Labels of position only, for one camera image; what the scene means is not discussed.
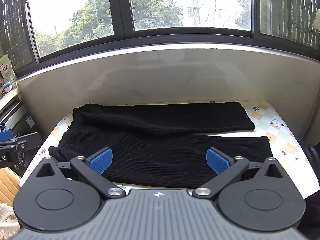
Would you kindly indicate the white detergent bag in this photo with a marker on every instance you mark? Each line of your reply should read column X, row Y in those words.
column 7, row 67

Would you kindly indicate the white worktop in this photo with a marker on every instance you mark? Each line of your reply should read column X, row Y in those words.
column 8, row 101

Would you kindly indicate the dark framed window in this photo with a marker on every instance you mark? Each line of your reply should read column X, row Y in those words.
column 122, row 10

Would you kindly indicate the small white object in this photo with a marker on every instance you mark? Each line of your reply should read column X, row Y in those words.
column 316, row 22

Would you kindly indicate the grey washing machine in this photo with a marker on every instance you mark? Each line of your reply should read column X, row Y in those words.
column 17, row 116

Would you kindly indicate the beige padded seat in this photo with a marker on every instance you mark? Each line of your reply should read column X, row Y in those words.
column 8, row 185

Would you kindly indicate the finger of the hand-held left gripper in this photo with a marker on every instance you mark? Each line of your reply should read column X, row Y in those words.
column 6, row 135
column 27, row 141

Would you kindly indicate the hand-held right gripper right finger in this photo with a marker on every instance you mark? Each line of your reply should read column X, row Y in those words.
column 217, row 161

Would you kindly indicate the grey fluffy rug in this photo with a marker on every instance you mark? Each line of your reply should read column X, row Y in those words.
column 7, row 217

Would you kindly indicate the small blue white jar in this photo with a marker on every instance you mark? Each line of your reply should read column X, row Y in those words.
column 8, row 86

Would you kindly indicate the floral checked tablecloth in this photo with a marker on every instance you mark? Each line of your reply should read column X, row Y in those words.
column 275, row 130

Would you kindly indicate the black ribbed pants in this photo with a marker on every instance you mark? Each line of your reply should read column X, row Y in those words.
column 150, row 150

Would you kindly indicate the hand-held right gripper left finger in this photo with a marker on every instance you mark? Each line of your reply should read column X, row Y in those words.
column 101, row 161

